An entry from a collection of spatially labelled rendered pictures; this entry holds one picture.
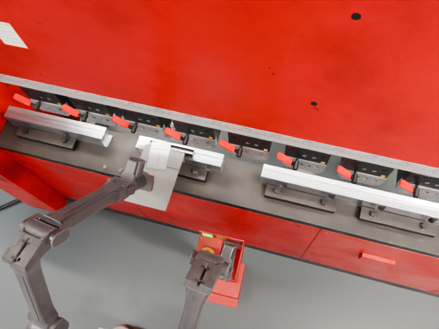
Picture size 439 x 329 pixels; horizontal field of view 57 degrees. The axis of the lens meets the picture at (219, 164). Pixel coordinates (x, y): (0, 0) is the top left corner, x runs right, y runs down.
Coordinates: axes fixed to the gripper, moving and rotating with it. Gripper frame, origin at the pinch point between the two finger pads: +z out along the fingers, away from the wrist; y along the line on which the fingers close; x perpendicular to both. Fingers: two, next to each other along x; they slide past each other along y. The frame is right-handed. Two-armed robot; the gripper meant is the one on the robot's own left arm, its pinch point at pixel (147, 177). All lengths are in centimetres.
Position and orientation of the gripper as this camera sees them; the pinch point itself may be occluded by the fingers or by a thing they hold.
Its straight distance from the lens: 168.9
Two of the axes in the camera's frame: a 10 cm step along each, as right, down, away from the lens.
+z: 1.9, -1.2, 9.7
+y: -9.6, -2.3, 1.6
